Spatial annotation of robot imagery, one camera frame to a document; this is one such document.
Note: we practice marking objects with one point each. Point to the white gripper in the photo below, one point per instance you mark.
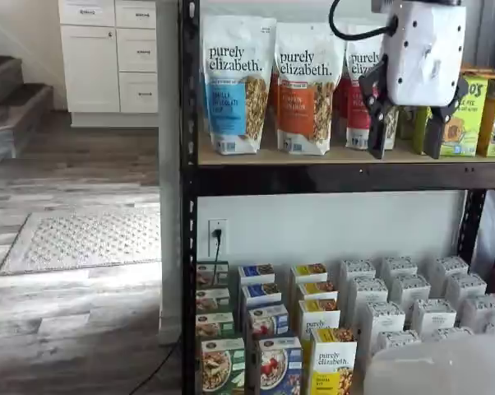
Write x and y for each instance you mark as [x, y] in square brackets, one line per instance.
[428, 53]

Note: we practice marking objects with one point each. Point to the blue white oatmeal box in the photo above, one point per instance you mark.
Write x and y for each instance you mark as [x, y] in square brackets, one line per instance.
[268, 321]
[279, 366]

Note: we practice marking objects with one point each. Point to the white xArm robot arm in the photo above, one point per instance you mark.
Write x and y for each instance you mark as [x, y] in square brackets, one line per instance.
[436, 366]

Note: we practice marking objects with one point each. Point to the green Bobo's apple pie box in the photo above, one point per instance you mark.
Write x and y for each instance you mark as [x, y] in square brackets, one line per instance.
[471, 119]
[414, 131]

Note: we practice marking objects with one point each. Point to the yellow purely elizabeth box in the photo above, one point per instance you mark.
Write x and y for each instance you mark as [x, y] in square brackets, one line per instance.
[317, 290]
[334, 358]
[319, 317]
[309, 271]

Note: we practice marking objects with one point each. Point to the blue purely elizabeth box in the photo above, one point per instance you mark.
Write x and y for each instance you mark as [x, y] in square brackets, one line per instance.
[260, 294]
[255, 273]

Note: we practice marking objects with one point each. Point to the black metal shelf rack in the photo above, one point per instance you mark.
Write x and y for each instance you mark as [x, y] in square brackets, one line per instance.
[188, 123]

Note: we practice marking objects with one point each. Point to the green granola cereal box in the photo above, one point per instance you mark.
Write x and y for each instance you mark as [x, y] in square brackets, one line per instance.
[211, 300]
[210, 273]
[214, 325]
[223, 366]

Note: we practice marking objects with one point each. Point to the red label granola bag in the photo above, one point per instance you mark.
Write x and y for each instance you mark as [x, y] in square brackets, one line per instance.
[354, 107]
[340, 103]

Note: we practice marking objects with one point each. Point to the orange label granola bag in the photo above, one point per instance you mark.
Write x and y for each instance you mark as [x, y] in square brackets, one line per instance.
[309, 61]

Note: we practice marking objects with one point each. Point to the blue label granola bag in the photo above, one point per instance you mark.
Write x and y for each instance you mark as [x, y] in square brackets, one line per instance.
[231, 61]

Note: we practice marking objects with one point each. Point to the white drawer cabinet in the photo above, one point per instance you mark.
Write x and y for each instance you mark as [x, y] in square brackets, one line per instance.
[91, 70]

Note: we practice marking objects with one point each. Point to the grey patterned rug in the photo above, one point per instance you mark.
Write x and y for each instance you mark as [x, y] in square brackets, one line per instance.
[87, 243]

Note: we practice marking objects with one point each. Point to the wooden stairs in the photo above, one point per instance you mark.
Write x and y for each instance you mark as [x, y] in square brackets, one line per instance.
[9, 94]

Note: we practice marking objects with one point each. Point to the white wall outlet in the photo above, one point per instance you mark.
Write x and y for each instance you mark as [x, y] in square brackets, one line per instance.
[225, 230]

